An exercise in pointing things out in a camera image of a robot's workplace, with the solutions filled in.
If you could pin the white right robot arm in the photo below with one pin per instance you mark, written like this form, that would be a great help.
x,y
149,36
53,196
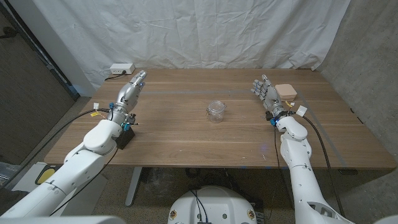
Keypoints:
x,y
298,161

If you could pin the diagonal grey tape strip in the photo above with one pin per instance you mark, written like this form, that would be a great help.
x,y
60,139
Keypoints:
x,y
323,130

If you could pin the yellow and black floor object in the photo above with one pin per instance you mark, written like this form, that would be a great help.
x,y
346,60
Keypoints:
x,y
46,175

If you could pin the white floor board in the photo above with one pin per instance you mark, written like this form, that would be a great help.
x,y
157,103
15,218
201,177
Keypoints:
x,y
90,193

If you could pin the white wrinkled backdrop cloth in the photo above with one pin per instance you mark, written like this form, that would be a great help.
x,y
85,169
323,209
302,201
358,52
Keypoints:
x,y
192,31

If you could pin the grey table leg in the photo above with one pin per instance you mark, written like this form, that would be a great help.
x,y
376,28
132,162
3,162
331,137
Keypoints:
x,y
133,186

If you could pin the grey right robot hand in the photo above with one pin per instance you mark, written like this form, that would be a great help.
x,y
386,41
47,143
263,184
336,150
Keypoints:
x,y
270,98

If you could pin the clear plastic bag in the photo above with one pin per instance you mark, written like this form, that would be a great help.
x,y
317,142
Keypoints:
x,y
9,172

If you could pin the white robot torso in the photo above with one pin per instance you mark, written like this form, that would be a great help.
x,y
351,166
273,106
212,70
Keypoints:
x,y
214,207

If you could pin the clear glass jar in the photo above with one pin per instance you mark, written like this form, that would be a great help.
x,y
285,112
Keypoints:
x,y
216,112

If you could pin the pink jewelry box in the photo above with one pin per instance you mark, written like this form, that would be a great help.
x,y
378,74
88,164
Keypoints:
x,y
286,91

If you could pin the white power strip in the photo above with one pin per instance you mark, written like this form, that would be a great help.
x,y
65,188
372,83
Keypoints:
x,y
122,68

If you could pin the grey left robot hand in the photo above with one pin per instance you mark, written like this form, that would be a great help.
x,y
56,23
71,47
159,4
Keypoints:
x,y
129,93

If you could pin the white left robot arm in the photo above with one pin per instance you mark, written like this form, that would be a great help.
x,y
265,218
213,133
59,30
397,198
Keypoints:
x,y
93,141

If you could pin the long grey tape strip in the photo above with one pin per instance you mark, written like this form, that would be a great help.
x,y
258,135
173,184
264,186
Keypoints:
x,y
192,92

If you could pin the black square box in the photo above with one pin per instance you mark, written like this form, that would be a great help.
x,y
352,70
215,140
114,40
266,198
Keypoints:
x,y
126,139

